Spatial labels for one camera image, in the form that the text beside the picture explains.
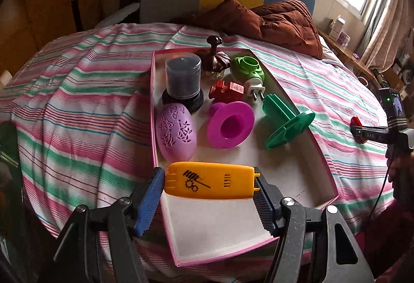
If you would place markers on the pink shallow cardboard box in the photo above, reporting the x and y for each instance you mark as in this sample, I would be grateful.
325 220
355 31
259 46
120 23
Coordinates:
233 215

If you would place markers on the white bed post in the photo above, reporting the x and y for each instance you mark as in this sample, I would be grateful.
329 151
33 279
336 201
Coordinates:
5 79

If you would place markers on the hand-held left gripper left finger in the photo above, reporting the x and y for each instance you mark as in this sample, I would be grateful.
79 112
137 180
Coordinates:
148 202

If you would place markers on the purple egg-shaped case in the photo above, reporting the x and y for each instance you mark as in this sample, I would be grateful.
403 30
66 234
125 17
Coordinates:
176 134

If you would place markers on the person's red clothing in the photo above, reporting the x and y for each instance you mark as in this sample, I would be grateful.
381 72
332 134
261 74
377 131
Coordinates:
388 247

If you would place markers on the green plug-in device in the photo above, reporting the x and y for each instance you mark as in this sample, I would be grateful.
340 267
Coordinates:
247 71

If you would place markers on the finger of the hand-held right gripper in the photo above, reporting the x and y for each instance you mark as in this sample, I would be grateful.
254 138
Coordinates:
373 134

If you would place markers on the red plastic toy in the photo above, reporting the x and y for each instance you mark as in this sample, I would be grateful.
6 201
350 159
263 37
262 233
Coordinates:
226 90

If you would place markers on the green plastic spool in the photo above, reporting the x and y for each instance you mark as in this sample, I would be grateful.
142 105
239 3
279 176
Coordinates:
284 127

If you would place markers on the white bed rail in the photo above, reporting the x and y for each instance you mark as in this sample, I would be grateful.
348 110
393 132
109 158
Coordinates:
118 14

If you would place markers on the striped bedsheet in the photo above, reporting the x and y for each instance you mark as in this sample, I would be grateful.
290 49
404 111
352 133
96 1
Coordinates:
81 92

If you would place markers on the magenta plastic funnel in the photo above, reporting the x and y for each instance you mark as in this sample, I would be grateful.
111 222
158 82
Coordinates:
223 134

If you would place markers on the red plastic block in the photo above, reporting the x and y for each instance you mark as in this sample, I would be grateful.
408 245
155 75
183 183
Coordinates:
356 121

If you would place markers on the dark brown pumpkin ornament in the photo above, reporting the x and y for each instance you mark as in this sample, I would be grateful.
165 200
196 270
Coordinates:
215 58

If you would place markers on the person's right hand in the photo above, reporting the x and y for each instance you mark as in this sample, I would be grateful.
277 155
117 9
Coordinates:
389 169

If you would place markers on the grey canister with black base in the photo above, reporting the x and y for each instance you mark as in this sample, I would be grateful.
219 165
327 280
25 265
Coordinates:
182 76

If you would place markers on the wooden side shelf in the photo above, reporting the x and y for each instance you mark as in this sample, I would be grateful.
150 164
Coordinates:
346 51

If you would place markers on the yellow plastic case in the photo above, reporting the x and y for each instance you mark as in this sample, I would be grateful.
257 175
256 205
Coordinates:
213 181

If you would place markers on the beige patterned curtain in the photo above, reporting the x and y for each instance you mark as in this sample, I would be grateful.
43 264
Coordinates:
391 20

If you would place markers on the white box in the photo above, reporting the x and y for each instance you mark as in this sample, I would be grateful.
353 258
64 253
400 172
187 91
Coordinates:
338 27

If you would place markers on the purple box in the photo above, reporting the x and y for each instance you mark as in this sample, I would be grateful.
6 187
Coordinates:
343 38

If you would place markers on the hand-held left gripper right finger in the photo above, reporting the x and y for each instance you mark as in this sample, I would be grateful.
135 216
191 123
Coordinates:
265 208

